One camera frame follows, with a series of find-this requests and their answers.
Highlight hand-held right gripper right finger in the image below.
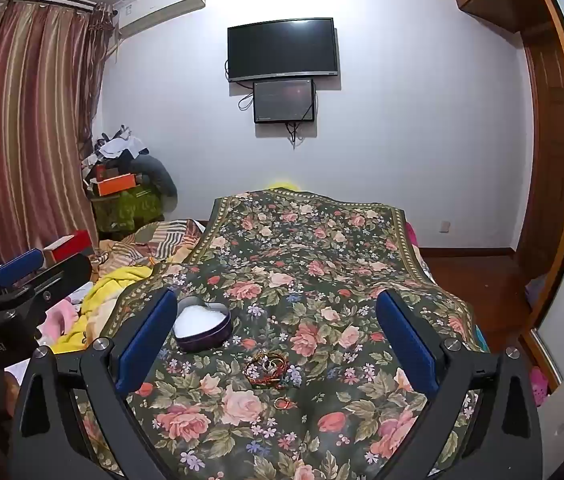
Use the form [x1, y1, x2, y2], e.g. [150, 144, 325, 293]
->
[374, 289, 545, 480]

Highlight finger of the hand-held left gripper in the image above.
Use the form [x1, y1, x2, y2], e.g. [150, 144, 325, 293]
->
[9, 253, 94, 333]
[0, 249, 46, 292]

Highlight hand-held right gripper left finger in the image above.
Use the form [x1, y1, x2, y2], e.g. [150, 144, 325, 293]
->
[7, 287, 180, 480]

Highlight purple heart-shaped tin box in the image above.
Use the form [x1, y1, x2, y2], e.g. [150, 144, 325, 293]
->
[172, 296, 234, 354]

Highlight red beaded bracelet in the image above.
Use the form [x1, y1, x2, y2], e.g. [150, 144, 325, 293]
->
[243, 352, 289, 390]

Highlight gold bangle bracelet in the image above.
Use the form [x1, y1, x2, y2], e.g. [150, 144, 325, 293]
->
[261, 354, 287, 376]

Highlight pink cloth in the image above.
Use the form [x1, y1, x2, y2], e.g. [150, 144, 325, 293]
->
[39, 296, 84, 339]

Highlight red box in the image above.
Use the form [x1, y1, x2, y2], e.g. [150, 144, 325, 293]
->
[42, 230, 96, 266]

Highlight yellow blanket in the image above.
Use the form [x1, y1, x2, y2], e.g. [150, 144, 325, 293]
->
[54, 265, 156, 357]

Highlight green patterned box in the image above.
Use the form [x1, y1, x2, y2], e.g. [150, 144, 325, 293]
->
[90, 185, 164, 234]

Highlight striped patterned blanket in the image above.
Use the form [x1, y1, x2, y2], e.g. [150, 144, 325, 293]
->
[94, 218, 211, 267]

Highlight orange box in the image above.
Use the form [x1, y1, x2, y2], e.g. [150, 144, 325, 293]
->
[96, 173, 139, 197]

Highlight floral blanket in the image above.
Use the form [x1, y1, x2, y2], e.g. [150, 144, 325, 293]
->
[74, 189, 490, 480]

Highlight pink slippers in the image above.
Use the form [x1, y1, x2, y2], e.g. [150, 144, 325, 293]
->
[529, 364, 551, 407]

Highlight striped brown curtain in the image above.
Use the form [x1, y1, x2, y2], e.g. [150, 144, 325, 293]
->
[0, 0, 119, 261]

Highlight pile of clothes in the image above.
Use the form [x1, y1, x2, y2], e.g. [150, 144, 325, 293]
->
[82, 124, 149, 182]

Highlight wooden wardrobe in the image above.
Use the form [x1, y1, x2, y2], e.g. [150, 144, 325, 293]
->
[446, 0, 564, 392]

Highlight white air conditioner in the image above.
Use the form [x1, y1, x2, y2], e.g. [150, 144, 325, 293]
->
[111, 0, 208, 41]

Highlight small black wall monitor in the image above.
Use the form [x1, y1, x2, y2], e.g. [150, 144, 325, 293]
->
[253, 78, 317, 125]

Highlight large black wall television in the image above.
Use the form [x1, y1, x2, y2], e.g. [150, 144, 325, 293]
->
[226, 17, 341, 84]

